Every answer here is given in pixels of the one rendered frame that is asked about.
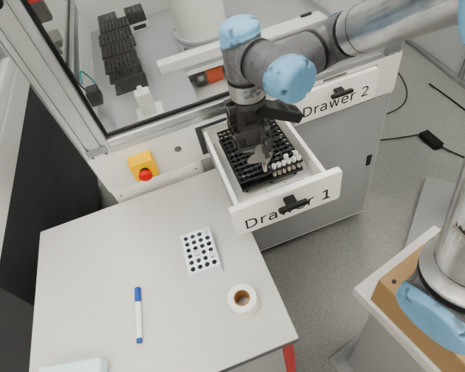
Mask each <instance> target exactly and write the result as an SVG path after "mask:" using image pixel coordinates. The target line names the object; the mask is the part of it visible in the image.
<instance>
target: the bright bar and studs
mask: <svg viewBox="0 0 465 372"><path fill-rule="evenodd" d="M302 179H304V177H303V175H302V174H301V175H299V176H296V177H293V178H291V179H287V180H286V181H283V182H280V183H277V184H275V185H272V186H269V187H266V191H267V193H268V192H271V191H273V190H277V189H278V188H281V187H284V186H287V185H290V184H292V183H295V182H298V181H300V180H302Z"/></svg>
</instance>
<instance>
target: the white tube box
mask: <svg viewBox="0 0 465 372"><path fill-rule="evenodd" d="M206 228H207V231H208V233H207V234H204V233H203V230H202V229H203V228H201V229H199V230H195V231H192V232H189V233H186V234H184V235H181V236H180V238H181V242H182V248H183V251H184V255H185V261H186V264H187V270H188V274H189V276H190V278H191V280H192V281H195V280H198V279H201V278H205V277H207V276H209V275H213V274H215V273H218V272H221V271H223V269H222V265H221V262H220V258H219V256H218V251H217V249H216V244H215V241H214V239H213V234H212V232H211V230H210V227H209V226H207V227H206ZM195 249H197V250H198V251H199V256H195V255H194V253H193V251H194V250H195ZM210 251H213V252H214V254H215V257H214V258H211V257H210V254H209V252H210Z"/></svg>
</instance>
